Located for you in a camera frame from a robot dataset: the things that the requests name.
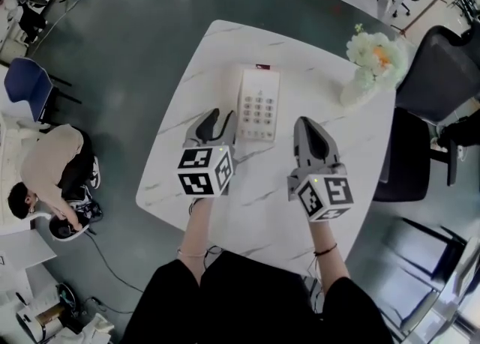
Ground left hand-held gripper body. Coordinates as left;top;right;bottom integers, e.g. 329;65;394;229
176;112;238;199

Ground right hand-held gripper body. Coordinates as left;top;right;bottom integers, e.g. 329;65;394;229
287;147;355;223

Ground white telephone base with keypad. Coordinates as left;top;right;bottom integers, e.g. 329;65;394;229
235;68;282;144

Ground person's left forearm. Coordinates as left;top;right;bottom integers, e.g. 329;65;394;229
178;196;218;261

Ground person's right forearm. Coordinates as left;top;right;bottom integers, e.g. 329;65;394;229
308;218;350;288

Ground white vase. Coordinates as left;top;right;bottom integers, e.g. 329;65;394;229
339;79;373;110

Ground black wrist band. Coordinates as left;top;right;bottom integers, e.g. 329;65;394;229
313;242;338;257

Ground white flower bouquet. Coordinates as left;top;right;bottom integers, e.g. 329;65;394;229
345;22;409;91

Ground black office chair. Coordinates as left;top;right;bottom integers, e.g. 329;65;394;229
373;25;480;202

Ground person's black clothing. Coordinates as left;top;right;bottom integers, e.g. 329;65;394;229
118;250;395;344

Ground blue chair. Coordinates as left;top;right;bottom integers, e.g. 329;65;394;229
3;57;83;126

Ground open cardboard box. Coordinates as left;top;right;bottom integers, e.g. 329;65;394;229
15;303;68;343

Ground thin pale bracelet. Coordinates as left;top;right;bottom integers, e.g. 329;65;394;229
175;246;208;260

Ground black floor cable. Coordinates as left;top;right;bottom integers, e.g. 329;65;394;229
85;230;148;295

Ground metal frame glass table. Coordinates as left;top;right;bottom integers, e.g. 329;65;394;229
380;217;480;342

